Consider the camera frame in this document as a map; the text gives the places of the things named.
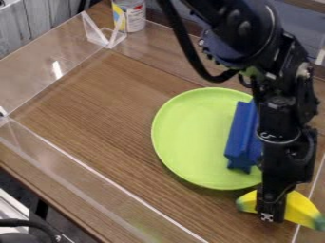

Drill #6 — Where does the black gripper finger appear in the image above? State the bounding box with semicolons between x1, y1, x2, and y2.
256;182;296;223

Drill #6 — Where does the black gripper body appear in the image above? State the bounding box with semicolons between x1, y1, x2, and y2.
256;126;318;191

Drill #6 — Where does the yellow toy banana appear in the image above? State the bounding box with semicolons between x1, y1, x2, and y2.
237;190;325;232

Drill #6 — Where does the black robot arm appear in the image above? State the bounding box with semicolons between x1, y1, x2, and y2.
158;0;318;222

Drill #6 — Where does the green plate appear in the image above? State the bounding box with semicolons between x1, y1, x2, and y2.
151;87;262;190

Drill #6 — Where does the blue star-shaped block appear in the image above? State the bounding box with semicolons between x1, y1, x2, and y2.
223;101;262;174

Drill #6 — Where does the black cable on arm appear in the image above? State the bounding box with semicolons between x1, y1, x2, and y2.
157;0;240;84

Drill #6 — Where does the clear acrylic front wall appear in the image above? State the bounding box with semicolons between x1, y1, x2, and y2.
0;116;209;243

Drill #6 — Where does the clear acrylic corner bracket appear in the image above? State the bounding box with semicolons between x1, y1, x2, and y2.
80;11;127;49

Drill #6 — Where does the black floor cable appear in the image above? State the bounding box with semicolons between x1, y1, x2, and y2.
0;218;64;243

